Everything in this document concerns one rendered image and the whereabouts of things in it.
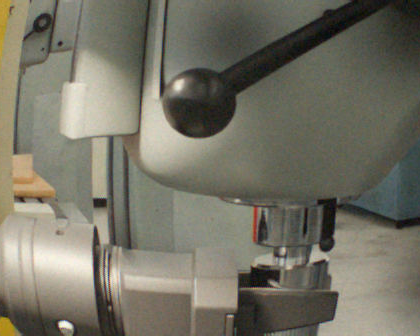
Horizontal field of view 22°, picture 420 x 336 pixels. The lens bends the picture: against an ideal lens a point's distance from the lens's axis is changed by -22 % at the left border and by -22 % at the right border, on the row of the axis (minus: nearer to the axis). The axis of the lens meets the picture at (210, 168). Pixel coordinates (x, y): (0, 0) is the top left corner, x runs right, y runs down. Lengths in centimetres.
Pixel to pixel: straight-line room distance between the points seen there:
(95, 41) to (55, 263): 13
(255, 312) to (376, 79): 15
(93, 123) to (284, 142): 10
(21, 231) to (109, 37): 13
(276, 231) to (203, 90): 17
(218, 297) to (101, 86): 12
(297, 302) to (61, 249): 14
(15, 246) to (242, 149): 16
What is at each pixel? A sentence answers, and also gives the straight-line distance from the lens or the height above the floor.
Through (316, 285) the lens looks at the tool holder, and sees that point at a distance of 68.
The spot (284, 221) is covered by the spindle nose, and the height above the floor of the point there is 129.
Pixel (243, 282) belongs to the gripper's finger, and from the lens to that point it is 72.
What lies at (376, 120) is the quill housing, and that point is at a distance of 61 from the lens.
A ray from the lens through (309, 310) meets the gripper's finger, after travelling 67.
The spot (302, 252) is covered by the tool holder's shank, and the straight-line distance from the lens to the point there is 68.
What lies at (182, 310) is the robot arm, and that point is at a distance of 65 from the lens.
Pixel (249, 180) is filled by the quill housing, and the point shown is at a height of 132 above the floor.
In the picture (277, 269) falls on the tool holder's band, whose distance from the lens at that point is 67.
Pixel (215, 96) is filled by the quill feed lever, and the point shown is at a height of 137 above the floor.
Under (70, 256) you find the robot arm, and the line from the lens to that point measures 66.
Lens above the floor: 140
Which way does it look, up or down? 7 degrees down
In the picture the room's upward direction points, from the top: straight up
